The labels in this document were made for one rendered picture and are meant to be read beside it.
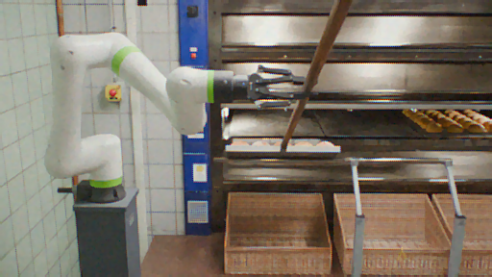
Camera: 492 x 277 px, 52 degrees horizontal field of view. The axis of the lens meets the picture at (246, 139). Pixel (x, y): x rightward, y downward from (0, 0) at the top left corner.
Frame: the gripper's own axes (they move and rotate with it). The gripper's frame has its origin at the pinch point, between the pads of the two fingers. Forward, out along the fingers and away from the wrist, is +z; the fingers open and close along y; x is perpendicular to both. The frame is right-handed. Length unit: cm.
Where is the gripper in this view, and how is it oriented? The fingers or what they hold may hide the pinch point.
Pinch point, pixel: (306, 88)
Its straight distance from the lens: 145.9
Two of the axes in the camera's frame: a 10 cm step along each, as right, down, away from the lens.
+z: 10.0, 0.2, -0.1
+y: -0.2, 9.8, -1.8
